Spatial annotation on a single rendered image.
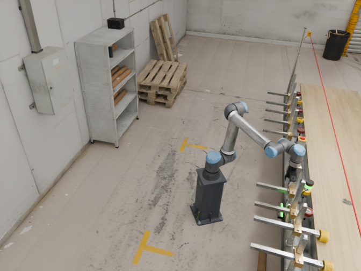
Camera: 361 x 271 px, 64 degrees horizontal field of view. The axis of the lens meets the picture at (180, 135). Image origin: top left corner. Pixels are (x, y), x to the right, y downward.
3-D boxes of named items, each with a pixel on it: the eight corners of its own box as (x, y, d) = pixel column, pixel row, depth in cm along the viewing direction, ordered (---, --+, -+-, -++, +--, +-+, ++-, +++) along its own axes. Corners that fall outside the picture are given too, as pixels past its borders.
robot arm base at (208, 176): (206, 182, 296) (206, 175, 291) (199, 170, 311) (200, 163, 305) (222, 179, 301) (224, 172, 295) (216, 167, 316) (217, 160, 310)
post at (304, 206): (286, 247, 228) (302, 205, 200) (286, 243, 230) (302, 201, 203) (290, 248, 227) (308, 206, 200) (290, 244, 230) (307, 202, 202)
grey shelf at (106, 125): (91, 143, 443) (73, 41, 355) (115, 114, 515) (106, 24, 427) (117, 148, 435) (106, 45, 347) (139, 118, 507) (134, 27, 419)
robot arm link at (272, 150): (219, 104, 256) (275, 150, 215) (230, 101, 262) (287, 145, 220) (217, 114, 263) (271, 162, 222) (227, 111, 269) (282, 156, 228)
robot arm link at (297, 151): (298, 142, 225) (309, 148, 218) (294, 154, 232) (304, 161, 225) (290, 145, 220) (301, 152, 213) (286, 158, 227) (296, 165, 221)
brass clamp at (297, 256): (292, 266, 189) (294, 261, 186) (291, 248, 200) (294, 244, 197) (302, 269, 188) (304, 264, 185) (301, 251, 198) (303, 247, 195)
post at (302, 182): (286, 222, 247) (301, 181, 220) (286, 219, 250) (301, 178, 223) (290, 223, 247) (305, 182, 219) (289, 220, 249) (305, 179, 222)
